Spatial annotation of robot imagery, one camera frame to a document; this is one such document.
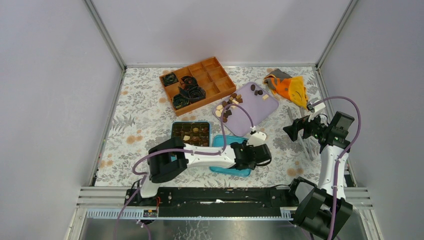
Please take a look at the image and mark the metal serving tongs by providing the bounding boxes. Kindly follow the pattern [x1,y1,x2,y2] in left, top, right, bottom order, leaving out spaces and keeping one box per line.
[287,107,315,162]

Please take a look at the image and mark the teal box lid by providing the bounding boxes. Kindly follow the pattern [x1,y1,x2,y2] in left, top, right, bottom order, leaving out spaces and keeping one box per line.
[208,134,253,178]

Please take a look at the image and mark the teal chocolate box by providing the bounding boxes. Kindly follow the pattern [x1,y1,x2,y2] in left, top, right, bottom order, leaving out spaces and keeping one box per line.
[171,121,211,147]

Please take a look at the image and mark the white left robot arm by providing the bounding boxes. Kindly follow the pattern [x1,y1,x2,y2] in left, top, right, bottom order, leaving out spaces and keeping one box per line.
[132,137,272,206]

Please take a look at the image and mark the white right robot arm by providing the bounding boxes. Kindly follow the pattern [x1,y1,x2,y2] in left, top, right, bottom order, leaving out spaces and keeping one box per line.
[283,111,355,240]

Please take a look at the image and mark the lavender plastic tray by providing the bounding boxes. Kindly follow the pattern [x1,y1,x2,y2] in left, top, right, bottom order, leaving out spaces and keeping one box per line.
[224,82,279,137]

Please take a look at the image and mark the orange grey cloth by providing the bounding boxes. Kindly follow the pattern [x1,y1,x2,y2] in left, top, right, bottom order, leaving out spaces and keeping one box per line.
[263,68,309,109]

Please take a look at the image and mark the pile of assorted chocolates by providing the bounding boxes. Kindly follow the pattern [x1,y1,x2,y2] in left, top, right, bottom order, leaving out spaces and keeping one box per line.
[212,91,253,123]

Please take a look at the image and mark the rolled dark patterned tie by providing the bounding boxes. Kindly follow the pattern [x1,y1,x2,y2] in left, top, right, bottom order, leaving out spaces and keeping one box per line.
[178,86,206,103]

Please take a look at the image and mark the rolled dark green tie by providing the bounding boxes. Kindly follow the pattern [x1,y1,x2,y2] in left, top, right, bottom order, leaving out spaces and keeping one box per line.
[172,94,191,110]

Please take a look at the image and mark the wooden compartment tray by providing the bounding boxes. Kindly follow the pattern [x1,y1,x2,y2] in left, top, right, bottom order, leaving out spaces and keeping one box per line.
[159,56,236,116]

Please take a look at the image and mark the rolled dark floral tie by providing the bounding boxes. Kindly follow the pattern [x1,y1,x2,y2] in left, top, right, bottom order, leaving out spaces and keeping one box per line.
[161,72,179,87]

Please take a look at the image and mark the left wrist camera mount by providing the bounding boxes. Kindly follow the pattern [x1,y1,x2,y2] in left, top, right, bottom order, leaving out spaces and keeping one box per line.
[246,130,267,147]

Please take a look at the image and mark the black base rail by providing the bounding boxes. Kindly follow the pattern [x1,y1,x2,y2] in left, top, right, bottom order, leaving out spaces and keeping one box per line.
[124,185,321,220]

